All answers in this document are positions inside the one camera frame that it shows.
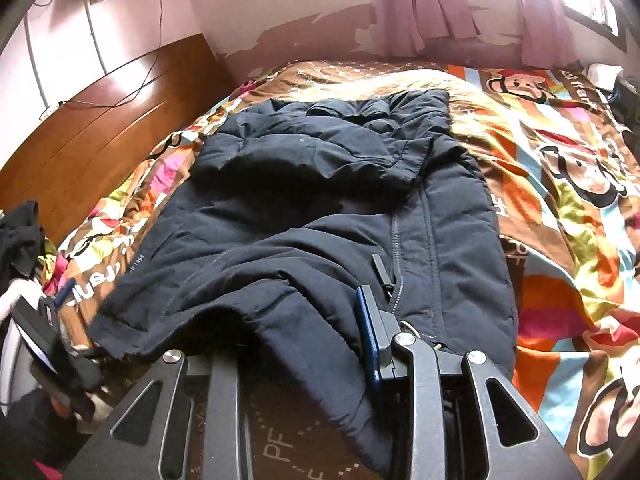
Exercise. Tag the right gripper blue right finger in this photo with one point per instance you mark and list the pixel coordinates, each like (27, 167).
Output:
(460, 417)

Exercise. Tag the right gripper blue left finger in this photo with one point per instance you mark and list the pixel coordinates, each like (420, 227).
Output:
(183, 419)

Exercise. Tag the dark navy padded jacket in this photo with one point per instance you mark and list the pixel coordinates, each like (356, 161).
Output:
(287, 210)

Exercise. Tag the pile of dark clothes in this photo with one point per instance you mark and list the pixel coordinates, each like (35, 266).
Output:
(22, 242)

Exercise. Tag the brown wooden headboard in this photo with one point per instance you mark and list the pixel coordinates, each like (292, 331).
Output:
(88, 147)

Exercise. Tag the colourful cartoon bed cover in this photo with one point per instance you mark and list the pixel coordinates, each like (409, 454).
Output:
(566, 193)

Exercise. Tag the dark bedside cabinet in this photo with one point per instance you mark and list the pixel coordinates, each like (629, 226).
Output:
(624, 101)

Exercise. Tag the pink curtain right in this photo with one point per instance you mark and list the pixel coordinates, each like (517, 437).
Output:
(547, 41)

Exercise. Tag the pink curtain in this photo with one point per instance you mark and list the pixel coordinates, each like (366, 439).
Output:
(547, 41)
(408, 26)

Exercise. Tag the pink curtain left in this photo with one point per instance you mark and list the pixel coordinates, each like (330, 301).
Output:
(408, 26)

